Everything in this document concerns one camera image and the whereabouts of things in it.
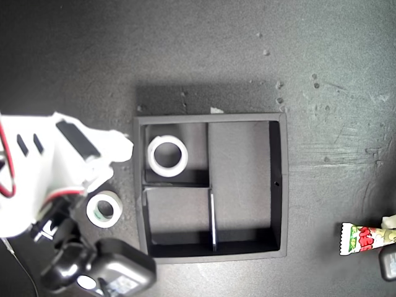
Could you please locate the printed snack bar wrapper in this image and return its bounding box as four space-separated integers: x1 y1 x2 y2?
338 222 396 257

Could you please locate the wide white tape roll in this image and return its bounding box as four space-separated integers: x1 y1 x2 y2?
147 134 189 178

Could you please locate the white tape roll green core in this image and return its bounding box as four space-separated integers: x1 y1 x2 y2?
85 190 124 229

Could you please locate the black compartment tray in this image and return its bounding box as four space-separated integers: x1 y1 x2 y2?
133 112 290 264

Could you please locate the red arm wire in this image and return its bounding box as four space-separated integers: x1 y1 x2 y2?
0 119 86 212

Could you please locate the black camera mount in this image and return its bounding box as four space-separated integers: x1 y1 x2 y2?
30 196 97 295

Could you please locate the thin white cable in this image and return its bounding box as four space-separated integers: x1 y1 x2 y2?
0 237 38 297

